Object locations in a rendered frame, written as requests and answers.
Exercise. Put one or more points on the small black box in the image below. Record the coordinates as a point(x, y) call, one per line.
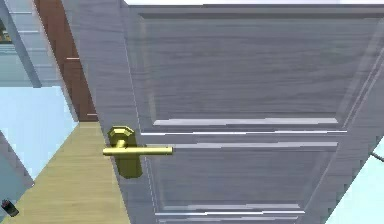
point(9, 208)

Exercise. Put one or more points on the grey panelled room door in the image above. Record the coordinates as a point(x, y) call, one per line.
point(240, 83)

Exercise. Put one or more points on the brown wooden cupboard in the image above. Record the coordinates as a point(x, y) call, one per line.
point(68, 60)

